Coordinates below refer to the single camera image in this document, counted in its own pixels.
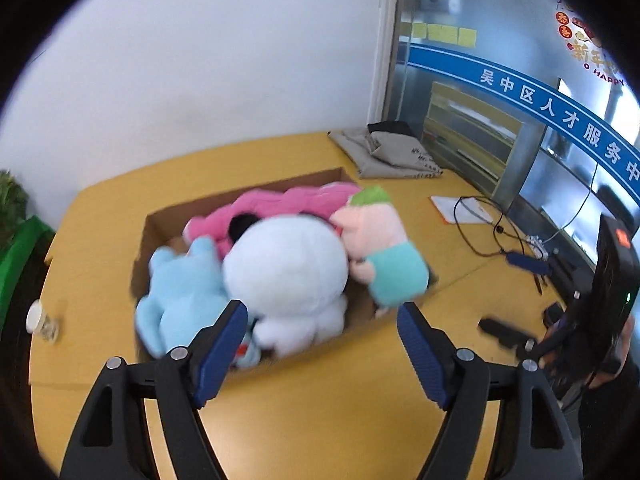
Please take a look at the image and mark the black cable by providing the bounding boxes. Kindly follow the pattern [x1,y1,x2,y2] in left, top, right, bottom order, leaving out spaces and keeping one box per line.
[452,195,531,258]

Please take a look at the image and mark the person's right forearm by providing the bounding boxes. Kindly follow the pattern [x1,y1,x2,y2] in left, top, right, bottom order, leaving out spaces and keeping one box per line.
[579,360,640,480]

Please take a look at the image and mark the white paper sheet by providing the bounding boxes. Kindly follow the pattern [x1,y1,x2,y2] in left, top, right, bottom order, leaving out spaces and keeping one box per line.
[430,195,493,224]

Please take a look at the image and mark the row of yellow sticky notes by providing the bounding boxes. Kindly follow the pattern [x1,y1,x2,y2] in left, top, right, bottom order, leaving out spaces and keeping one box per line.
[411,22,477,48]

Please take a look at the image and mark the white patterned paper cup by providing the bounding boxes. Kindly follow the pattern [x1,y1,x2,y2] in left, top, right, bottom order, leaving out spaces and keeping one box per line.
[26,300,63,343]

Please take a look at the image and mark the pig plush toy teal clothes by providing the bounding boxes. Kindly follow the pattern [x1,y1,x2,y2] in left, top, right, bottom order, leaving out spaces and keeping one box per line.
[330,185,431,318]

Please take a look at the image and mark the brown cardboard box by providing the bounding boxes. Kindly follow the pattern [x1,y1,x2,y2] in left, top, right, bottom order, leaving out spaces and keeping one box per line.
[131,166,441,386]

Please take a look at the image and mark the pink plush toy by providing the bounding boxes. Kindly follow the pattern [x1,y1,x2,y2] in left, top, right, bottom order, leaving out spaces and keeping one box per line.
[182,181,363,261]

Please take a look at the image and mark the white plush toy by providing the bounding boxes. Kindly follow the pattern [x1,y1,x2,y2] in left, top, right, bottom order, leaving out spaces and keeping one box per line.
[222,215,351,358]

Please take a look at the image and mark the blue window banner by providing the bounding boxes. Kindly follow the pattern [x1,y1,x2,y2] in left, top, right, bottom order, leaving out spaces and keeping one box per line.
[407,42,640,183]

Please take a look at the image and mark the large potted plant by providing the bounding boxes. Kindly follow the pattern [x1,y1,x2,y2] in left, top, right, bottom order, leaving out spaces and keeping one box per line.
[0,170,28,241]

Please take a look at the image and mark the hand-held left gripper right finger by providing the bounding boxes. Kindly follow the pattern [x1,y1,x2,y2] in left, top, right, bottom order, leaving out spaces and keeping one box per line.
[396,301,583,480]

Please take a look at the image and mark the red window decal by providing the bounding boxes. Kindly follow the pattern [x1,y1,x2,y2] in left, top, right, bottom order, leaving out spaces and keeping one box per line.
[555,0,628,86]

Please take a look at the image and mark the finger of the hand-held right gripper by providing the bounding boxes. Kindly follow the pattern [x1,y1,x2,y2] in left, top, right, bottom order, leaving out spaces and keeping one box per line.
[478,316,541,356]
[544,301,568,327]

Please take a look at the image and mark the yellow slatted panel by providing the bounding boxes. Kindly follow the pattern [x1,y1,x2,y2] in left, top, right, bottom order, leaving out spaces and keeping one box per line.
[422,80,526,201]

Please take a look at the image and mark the grey folded cloth bag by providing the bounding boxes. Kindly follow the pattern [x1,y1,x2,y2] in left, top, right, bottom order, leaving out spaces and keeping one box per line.
[328,127,444,180]

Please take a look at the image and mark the person's right hand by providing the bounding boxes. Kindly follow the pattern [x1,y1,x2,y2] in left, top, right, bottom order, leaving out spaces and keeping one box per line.
[614,315,638,376]

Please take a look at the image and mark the blue plush toy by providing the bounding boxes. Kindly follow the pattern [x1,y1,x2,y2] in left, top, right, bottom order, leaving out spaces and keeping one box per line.
[135,236,261,371]

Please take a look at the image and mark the black folded cloth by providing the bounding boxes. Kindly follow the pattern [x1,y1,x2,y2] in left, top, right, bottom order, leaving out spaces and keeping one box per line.
[367,120,416,137]

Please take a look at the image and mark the blue small device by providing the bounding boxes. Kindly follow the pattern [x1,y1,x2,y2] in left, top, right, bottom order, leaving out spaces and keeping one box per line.
[506,252,553,276]

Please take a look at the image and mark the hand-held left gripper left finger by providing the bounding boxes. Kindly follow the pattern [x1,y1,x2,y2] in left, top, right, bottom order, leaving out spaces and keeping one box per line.
[60,299,249,480]

